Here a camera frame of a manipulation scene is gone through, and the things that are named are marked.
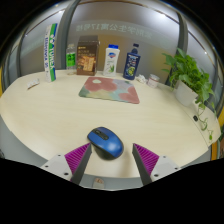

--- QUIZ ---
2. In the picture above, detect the clear green-labelled drink bottle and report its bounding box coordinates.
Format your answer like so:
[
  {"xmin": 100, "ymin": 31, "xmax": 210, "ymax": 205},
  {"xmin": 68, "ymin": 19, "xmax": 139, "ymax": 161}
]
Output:
[{"xmin": 65, "ymin": 43, "xmax": 77, "ymax": 76}]

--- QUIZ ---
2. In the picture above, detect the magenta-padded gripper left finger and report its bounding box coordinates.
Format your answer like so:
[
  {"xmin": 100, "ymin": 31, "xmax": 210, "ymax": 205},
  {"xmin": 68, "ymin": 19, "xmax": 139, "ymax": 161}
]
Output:
[{"xmin": 40, "ymin": 142, "xmax": 93, "ymax": 186}]

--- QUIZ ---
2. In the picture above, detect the small white pink jar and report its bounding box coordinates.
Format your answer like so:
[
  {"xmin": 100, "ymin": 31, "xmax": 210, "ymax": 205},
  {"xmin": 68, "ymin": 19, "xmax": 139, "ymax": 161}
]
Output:
[{"xmin": 147, "ymin": 73, "xmax": 161, "ymax": 89}]

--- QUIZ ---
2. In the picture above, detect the white green shuttlecock tube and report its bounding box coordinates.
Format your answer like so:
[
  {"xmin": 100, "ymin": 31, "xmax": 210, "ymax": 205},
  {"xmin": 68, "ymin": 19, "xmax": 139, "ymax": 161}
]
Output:
[{"xmin": 44, "ymin": 22, "xmax": 59, "ymax": 83}]

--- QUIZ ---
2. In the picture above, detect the crumpled white tissue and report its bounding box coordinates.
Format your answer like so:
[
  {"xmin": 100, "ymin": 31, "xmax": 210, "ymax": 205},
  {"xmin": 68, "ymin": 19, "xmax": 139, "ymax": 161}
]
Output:
[{"xmin": 135, "ymin": 74, "xmax": 149, "ymax": 85}]

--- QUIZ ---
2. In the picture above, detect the green potted plant white pot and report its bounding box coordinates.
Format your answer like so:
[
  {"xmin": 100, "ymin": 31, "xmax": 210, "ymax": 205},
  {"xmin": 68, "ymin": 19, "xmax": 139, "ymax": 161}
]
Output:
[{"xmin": 161, "ymin": 47, "xmax": 216, "ymax": 143}]

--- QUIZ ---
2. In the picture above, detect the dark blue shampoo bottle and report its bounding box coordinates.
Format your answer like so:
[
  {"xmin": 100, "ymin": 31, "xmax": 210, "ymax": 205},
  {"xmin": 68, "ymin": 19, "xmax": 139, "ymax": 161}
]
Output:
[{"xmin": 122, "ymin": 42, "xmax": 142, "ymax": 81}]

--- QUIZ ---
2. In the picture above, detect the brown cardboard box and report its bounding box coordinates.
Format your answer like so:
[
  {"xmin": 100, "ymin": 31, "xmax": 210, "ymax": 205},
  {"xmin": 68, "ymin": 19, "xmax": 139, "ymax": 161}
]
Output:
[{"xmin": 76, "ymin": 35, "xmax": 101, "ymax": 77}]

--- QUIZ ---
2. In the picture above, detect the white blue-capped lotion bottle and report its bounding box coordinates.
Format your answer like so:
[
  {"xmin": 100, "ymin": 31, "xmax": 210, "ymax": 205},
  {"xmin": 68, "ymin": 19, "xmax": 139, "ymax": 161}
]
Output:
[{"xmin": 102, "ymin": 44, "xmax": 121, "ymax": 78}]

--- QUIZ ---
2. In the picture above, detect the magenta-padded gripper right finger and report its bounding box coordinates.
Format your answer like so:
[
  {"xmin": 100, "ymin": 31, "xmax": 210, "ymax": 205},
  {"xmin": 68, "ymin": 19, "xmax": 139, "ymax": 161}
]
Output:
[{"xmin": 131, "ymin": 142, "xmax": 183, "ymax": 186}]

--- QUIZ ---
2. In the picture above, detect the small white foil packet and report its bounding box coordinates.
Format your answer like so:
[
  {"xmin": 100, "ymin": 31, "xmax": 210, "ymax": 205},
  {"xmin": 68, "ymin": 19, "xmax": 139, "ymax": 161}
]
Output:
[{"xmin": 26, "ymin": 78, "xmax": 41, "ymax": 90}]

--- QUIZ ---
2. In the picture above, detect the floral pastel mouse pad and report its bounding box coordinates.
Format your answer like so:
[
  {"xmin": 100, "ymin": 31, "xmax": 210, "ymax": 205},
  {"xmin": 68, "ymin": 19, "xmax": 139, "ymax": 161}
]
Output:
[{"xmin": 78, "ymin": 76, "xmax": 141, "ymax": 105}]

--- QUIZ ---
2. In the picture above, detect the blue computer mouse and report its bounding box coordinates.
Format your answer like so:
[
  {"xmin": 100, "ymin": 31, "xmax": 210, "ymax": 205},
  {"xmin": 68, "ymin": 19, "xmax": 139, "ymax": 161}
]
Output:
[{"xmin": 86, "ymin": 126, "xmax": 125, "ymax": 161}]

